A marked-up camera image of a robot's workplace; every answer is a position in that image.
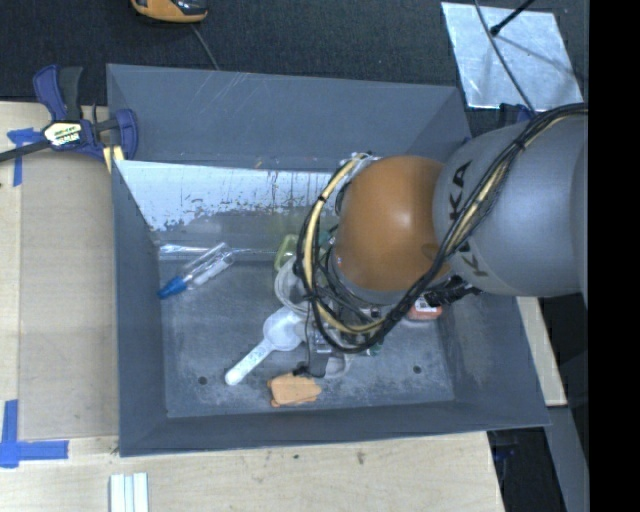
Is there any grey metal bin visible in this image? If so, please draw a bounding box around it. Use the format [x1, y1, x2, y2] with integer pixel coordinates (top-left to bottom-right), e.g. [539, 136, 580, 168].
[104, 63, 553, 458]

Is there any clear plastic cup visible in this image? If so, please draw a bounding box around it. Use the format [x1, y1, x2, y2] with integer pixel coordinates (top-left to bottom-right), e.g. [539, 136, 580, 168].
[273, 259, 317, 317]

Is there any pale green clear container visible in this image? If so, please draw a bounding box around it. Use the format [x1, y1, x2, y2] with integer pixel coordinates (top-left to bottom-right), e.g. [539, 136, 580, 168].
[273, 233, 302, 272]

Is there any orange and white packet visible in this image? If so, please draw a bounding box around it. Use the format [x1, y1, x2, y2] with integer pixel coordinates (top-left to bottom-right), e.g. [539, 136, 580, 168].
[405, 298, 445, 327]

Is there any orange sponge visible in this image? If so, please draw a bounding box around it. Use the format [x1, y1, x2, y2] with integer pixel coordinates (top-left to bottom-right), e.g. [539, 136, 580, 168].
[266, 374, 323, 409]

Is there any white plastic scoop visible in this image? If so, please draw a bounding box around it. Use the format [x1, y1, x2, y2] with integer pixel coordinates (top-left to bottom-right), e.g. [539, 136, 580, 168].
[224, 305, 309, 387]

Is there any clear tube with blue cap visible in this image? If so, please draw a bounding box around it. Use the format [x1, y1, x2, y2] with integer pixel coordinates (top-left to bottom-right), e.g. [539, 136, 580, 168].
[156, 241, 237, 301]

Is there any pale wood board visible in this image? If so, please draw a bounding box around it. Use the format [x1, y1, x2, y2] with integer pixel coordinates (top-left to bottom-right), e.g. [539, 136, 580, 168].
[17, 149, 121, 442]

